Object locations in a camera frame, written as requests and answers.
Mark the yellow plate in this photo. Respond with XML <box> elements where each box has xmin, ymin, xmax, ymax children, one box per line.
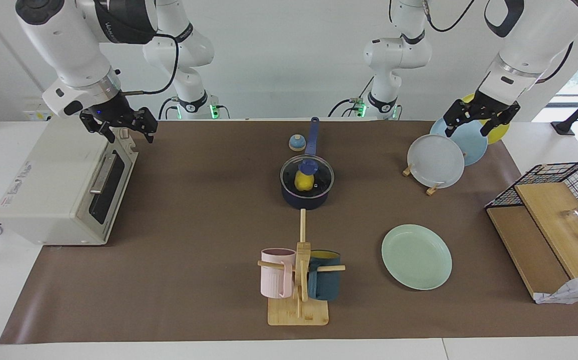
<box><xmin>461</xmin><ymin>93</ymin><xmax>510</xmax><ymax>145</ymax></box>

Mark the pink mug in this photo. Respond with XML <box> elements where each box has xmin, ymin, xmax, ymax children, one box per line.
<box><xmin>260</xmin><ymin>248</ymin><xmax>297</xmax><ymax>299</ymax></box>

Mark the light green plate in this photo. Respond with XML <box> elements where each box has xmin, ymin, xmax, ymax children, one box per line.
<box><xmin>381</xmin><ymin>224</ymin><xmax>453</xmax><ymax>291</ymax></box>

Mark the brown table mat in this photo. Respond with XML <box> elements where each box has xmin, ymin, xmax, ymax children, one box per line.
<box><xmin>0</xmin><ymin>120</ymin><xmax>578</xmax><ymax>345</ymax></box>

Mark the dark teal mug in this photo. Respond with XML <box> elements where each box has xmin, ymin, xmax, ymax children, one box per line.
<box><xmin>308</xmin><ymin>250</ymin><xmax>342</xmax><ymax>302</ymax></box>

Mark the black saucepan with purple handle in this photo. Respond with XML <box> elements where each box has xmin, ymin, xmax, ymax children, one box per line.
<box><xmin>281</xmin><ymin>116</ymin><xmax>335</xmax><ymax>211</ymax></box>

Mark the beige toaster oven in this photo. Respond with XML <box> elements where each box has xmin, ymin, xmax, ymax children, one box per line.
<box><xmin>0</xmin><ymin>116</ymin><xmax>139</xmax><ymax>247</ymax></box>

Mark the glass lid with blue knob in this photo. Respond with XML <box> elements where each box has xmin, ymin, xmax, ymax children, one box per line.
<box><xmin>280</xmin><ymin>155</ymin><xmax>335</xmax><ymax>197</ymax></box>

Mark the wooden wire basket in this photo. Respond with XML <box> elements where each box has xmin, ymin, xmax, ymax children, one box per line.
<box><xmin>485</xmin><ymin>180</ymin><xmax>578</xmax><ymax>301</ymax></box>

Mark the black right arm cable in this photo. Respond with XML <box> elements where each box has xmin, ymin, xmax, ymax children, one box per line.
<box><xmin>121</xmin><ymin>32</ymin><xmax>179</xmax><ymax>96</ymax></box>

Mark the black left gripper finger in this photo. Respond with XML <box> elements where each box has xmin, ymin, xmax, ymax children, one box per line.
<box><xmin>480</xmin><ymin>115</ymin><xmax>507</xmax><ymax>139</ymax></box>
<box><xmin>443</xmin><ymin>100</ymin><xmax>469</xmax><ymax>138</ymax></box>

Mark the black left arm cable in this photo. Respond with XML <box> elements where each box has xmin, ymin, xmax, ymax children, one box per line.
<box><xmin>421</xmin><ymin>0</ymin><xmax>574</xmax><ymax>85</ymax></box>

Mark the grey plate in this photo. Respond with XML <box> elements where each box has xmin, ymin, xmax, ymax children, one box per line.
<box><xmin>407</xmin><ymin>134</ymin><xmax>465</xmax><ymax>190</ymax></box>

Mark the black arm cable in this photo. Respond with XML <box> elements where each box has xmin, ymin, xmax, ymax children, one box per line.
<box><xmin>121</xmin><ymin>32</ymin><xmax>179</xmax><ymax>96</ymax></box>
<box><xmin>421</xmin><ymin>0</ymin><xmax>574</xmax><ymax>85</ymax></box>

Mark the black wire basket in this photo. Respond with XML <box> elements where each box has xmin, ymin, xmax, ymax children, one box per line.
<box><xmin>485</xmin><ymin>161</ymin><xmax>578</xmax><ymax>228</ymax></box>

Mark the yellow potato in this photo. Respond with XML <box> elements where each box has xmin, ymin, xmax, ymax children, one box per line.
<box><xmin>294</xmin><ymin>170</ymin><xmax>315</xmax><ymax>193</ymax></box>

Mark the wooden mug tree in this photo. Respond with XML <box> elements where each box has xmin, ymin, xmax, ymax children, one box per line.
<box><xmin>257</xmin><ymin>208</ymin><xmax>346</xmax><ymax>327</ymax></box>

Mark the wooden plate rack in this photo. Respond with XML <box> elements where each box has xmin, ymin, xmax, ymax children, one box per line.
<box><xmin>402</xmin><ymin>162</ymin><xmax>444</xmax><ymax>197</ymax></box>

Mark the white socket box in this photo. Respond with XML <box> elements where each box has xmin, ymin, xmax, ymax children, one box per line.
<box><xmin>23</xmin><ymin>99</ymin><xmax>53</xmax><ymax>122</ymax></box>

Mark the light blue plate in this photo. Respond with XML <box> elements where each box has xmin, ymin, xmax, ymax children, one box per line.
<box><xmin>429</xmin><ymin>117</ymin><xmax>488</xmax><ymax>167</ymax></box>

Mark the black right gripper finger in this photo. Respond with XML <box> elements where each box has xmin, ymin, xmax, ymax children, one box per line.
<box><xmin>131</xmin><ymin>106</ymin><xmax>158</xmax><ymax>144</ymax></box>
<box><xmin>88</xmin><ymin>119</ymin><xmax>117</xmax><ymax>144</ymax></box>

